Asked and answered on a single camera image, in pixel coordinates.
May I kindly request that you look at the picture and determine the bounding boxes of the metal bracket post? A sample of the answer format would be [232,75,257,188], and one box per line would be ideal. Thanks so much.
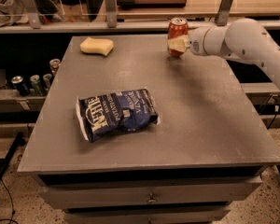
[215,0,233,26]
[22,0,41,29]
[105,0,117,28]

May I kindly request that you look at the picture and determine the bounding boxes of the dark blue soda can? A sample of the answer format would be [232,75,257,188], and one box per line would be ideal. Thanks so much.
[11,76,30,96]

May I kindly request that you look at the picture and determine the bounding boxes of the right metal bracket post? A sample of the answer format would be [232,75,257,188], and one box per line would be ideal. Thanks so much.
[215,0,233,26]

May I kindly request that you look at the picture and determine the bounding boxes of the upper grey drawer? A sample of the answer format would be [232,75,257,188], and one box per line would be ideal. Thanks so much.
[38,176,262,210]

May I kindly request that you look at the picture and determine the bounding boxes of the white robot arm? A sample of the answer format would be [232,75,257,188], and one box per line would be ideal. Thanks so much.
[167,19,280,90]

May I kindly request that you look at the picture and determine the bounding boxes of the lower grey drawer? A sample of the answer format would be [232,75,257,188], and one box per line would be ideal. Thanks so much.
[64,205,230,224]

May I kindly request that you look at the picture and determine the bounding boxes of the left metal bracket post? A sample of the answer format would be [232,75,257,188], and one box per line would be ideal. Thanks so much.
[22,0,41,29]

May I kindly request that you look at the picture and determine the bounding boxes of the blue kettle chips bag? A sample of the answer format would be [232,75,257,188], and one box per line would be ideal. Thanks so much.
[76,89,159,143]

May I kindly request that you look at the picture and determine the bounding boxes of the black stand leg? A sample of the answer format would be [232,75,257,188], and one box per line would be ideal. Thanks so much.
[0,132,25,182]

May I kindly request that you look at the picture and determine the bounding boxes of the middle metal bracket post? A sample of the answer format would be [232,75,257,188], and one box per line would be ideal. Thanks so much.
[105,0,117,28]

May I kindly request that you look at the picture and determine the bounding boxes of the yellow sponge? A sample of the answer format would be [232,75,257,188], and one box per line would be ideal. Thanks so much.
[80,37,114,56]

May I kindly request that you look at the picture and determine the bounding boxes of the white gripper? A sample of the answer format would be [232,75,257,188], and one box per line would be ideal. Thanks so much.
[167,27,210,56]

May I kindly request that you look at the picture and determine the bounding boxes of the grey cloth pile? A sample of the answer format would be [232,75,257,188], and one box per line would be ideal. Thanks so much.
[0,0,64,28]

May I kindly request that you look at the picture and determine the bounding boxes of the green soda can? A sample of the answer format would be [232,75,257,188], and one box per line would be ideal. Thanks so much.
[30,75,45,96]

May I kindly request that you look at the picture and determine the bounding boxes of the red coke can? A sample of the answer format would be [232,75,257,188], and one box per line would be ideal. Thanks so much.
[168,17,189,57]

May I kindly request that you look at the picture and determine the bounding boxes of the grey drawer cabinet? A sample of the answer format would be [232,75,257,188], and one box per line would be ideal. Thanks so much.
[19,35,280,214]

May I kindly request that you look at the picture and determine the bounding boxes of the silver soda can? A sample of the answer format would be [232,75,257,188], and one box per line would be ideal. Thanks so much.
[43,74,53,90]

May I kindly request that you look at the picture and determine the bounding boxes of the black floor cable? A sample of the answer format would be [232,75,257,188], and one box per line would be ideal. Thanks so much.
[0,149,20,224]

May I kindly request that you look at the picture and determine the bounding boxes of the grey drawer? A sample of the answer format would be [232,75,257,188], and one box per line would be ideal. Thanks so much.
[64,205,230,224]
[38,176,262,210]

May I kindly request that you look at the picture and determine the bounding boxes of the orange soda can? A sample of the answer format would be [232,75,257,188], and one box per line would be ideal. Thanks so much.
[49,59,61,76]

